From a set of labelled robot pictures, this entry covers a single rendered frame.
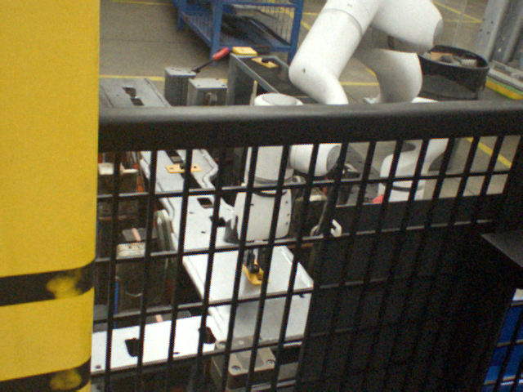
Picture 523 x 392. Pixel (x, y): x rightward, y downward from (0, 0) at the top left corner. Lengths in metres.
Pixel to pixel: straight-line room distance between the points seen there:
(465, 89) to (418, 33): 3.00
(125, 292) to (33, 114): 0.97
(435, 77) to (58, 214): 4.09
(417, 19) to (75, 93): 1.16
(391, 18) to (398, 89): 0.27
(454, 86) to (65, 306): 4.09
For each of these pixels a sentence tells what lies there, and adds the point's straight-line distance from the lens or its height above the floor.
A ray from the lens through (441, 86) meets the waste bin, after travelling 4.38.
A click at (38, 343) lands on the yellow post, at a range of 0.39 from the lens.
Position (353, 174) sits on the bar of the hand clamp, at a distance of 1.27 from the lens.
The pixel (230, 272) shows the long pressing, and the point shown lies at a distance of 1.30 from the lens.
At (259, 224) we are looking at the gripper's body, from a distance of 1.22.
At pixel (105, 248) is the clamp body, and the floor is 0.84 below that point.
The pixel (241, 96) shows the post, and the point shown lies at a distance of 2.19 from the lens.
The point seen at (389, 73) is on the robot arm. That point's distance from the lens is 1.59.
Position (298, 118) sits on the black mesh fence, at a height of 1.55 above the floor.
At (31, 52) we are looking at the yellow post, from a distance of 0.32.
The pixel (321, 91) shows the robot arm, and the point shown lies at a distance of 1.19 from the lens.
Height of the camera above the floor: 1.71
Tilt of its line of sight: 26 degrees down
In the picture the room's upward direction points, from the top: 8 degrees clockwise
